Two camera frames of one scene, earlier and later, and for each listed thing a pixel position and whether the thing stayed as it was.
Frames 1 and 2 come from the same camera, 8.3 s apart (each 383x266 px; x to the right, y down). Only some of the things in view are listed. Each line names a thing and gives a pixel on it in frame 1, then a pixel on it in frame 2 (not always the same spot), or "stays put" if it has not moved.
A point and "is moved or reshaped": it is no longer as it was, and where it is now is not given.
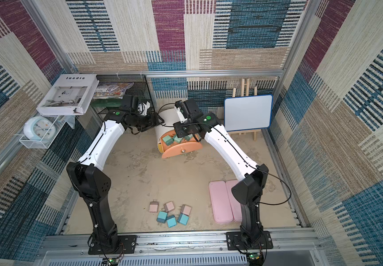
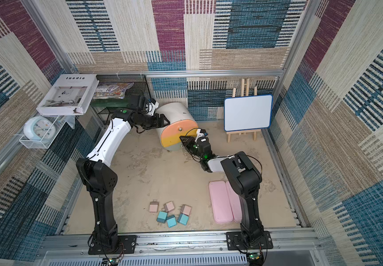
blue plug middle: (171, 221) stays put
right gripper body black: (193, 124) to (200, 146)
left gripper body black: (143, 122) stays put
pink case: (226, 207) stays put
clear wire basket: (41, 131) stays put
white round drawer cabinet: (165, 121) is moved or reshaped
